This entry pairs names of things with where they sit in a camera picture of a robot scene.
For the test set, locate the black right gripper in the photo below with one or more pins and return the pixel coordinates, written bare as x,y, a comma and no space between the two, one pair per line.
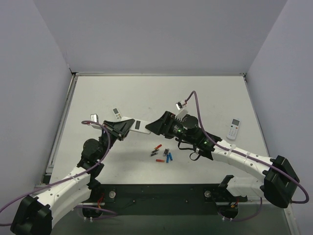
166,125

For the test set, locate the small white remote control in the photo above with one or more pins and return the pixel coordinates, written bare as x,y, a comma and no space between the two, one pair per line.
233,129

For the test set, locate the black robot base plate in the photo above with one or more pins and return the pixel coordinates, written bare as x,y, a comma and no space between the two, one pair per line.
163,199

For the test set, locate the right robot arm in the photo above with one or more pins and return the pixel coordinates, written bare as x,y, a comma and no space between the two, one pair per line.
274,179

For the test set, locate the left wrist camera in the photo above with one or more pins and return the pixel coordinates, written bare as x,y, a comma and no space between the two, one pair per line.
94,118

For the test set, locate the slim white remote control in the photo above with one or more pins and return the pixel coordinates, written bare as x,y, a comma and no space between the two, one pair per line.
117,114

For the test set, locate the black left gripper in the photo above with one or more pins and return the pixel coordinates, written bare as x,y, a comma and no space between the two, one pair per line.
113,130

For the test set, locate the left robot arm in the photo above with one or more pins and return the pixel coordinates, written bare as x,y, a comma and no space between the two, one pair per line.
39,214

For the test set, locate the white red-faced remote control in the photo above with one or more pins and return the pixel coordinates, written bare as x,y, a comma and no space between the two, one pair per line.
139,126

